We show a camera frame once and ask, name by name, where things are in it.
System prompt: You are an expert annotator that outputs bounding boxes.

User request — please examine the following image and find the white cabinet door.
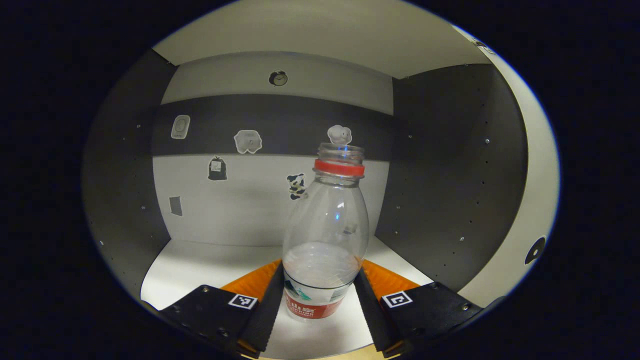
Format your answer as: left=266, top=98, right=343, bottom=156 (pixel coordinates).
left=457, top=25, right=561, bottom=308

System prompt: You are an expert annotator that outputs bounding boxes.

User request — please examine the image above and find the white cabinet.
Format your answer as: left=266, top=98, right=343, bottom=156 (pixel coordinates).
left=82, top=0, right=531, bottom=360

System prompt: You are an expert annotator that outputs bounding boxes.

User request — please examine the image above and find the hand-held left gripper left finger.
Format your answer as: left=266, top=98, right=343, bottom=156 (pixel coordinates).
left=157, top=260, right=285, bottom=358

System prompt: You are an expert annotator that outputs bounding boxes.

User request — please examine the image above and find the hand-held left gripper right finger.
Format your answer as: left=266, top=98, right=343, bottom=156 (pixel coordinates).
left=352, top=259, right=483, bottom=358

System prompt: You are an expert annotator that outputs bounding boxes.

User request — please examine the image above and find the clear plastic bottle red label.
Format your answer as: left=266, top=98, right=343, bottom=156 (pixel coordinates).
left=281, top=142, right=371, bottom=322

